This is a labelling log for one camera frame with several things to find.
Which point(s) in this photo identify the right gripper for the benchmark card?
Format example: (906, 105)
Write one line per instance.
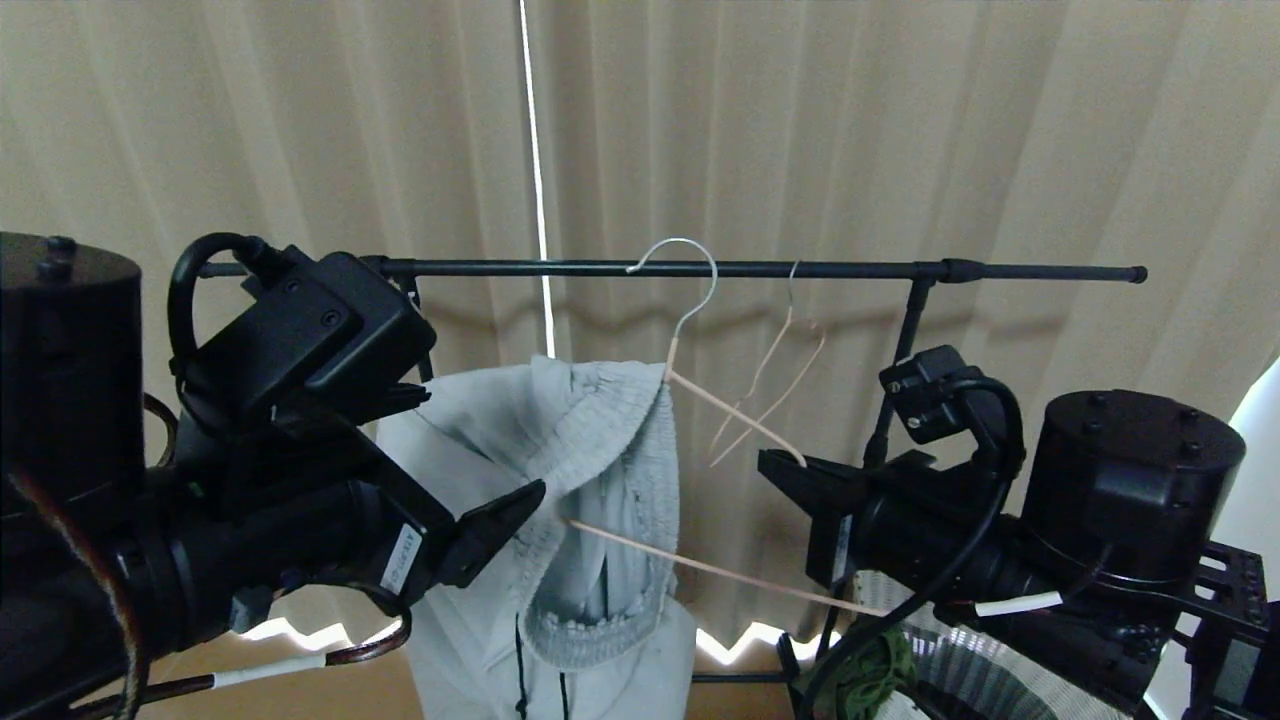
(920, 530)

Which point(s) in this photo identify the pink clothes hanger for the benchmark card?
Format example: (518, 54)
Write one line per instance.
(792, 295)
(671, 358)

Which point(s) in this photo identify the white laundry basket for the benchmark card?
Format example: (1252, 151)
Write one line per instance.
(980, 680)

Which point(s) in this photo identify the pale grey shorts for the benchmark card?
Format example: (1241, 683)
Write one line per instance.
(600, 440)

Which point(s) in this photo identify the green garment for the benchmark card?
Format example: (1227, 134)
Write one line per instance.
(865, 675)

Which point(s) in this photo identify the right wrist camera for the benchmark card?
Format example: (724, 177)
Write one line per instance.
(925, 385)

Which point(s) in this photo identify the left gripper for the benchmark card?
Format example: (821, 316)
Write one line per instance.
(330, 540)

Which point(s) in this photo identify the black clothes rack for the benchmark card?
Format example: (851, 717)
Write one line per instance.
(600, 268)

